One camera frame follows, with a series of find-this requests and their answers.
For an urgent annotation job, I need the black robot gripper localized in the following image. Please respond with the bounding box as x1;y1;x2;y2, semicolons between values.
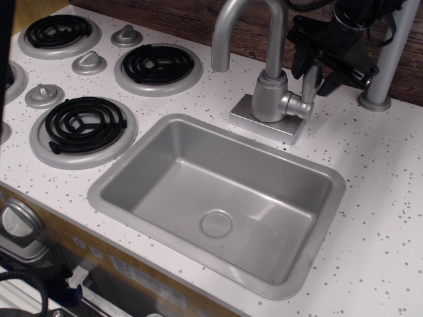
287;9;379;96

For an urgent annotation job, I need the silver faucet lever handle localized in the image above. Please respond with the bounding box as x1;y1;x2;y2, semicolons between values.
301;61;323;104

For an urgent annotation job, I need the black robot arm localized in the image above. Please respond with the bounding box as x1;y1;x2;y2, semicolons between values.
288;1;403;96

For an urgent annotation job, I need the grey vertical support pole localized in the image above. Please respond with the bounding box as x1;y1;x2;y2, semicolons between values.
358;0;420;112

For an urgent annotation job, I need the silver toy faucet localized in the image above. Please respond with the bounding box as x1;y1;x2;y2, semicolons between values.
211;1;314;145

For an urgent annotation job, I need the grey plastic sink basin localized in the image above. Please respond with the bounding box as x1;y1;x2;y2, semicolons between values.
88;114;346;300

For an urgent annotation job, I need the back right stove burner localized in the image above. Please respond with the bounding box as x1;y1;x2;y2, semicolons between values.
114;44;203;97

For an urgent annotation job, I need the silver stove knob top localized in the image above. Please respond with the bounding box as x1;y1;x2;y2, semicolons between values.
110;24;143;48

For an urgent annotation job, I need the silver stove knob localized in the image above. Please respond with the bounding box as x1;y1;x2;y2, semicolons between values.
25;84;64;109
71;51;107;76
110;24;143;48

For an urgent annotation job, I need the silver stove knob middle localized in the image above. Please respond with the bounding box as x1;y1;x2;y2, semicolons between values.
71;51;107;76

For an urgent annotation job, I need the front right stove burner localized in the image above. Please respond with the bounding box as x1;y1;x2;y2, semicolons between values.
30;97;137;170

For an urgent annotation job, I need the back left stove burner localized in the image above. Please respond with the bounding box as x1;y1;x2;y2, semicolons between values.
18;15;101;60

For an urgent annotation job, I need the silver stove knob lower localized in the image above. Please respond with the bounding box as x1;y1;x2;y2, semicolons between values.
25;84;64;109

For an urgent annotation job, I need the left edge stove burner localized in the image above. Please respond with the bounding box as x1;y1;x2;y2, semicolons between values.
5;61;27;104

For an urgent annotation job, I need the silver stove knob left edge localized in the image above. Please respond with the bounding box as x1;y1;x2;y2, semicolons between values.
1;122;11;144

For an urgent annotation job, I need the silver oven dial knob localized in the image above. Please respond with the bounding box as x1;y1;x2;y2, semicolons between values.
1;197;44;248

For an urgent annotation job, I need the blue clamp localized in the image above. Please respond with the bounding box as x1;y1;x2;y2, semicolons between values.
61;285;83;307

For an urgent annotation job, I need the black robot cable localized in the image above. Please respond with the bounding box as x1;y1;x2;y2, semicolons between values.
287;0;401;48

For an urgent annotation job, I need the black cable lower left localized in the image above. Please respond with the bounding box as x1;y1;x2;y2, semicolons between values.
0;269;50;313

